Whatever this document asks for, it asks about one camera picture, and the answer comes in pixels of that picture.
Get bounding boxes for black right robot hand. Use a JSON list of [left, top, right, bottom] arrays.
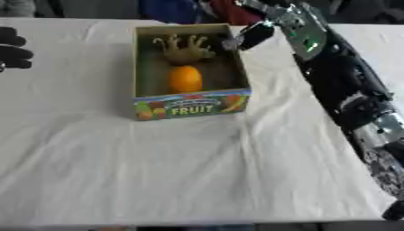
[[221, 0, 290, 51]]

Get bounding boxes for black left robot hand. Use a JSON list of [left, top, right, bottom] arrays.
[[0, 26, 35, 70]]

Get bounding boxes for cardboard box with fruit print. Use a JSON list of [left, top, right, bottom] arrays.
[[131, 23, 254, 122]]

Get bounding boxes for person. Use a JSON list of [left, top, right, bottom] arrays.
[[137, 0, 214, 24], [208, 0, 265, 26]]

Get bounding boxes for orange toy fruit green leaves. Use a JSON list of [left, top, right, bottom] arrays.
[[151, 33, 218, 95]]

